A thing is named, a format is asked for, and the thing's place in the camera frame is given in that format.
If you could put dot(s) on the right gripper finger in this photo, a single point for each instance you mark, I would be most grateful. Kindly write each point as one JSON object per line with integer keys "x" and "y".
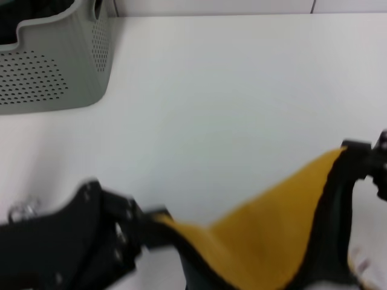
{"x": 379, "y": 178}
{"x": 361, "y": 149}

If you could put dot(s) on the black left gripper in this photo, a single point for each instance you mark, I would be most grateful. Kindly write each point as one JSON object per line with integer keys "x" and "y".
{"x": 60, "y": 250}

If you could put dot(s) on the dark green and yellow towel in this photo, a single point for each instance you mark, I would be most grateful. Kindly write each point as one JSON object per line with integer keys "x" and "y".
{"x": 260, "y": 223}

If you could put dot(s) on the grey perforated plastic storage box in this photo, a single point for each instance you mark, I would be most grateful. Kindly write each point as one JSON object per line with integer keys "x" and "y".
{"x": 75, "y": 60}

